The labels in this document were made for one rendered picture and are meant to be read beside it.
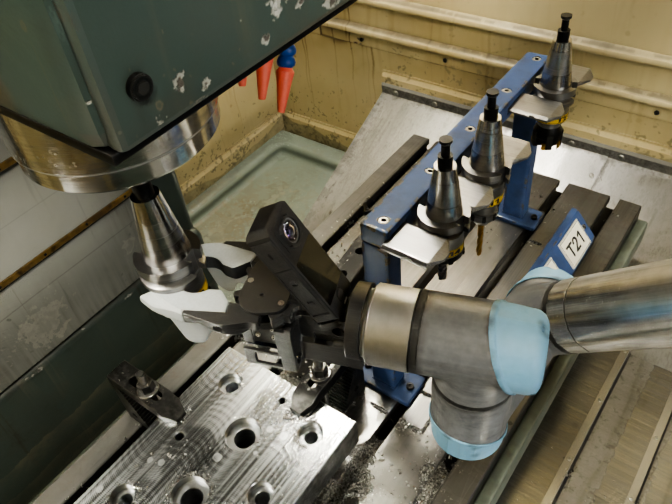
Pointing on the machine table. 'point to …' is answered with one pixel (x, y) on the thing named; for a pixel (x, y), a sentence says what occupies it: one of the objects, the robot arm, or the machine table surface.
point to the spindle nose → (171, 149)
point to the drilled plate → (295, 487)
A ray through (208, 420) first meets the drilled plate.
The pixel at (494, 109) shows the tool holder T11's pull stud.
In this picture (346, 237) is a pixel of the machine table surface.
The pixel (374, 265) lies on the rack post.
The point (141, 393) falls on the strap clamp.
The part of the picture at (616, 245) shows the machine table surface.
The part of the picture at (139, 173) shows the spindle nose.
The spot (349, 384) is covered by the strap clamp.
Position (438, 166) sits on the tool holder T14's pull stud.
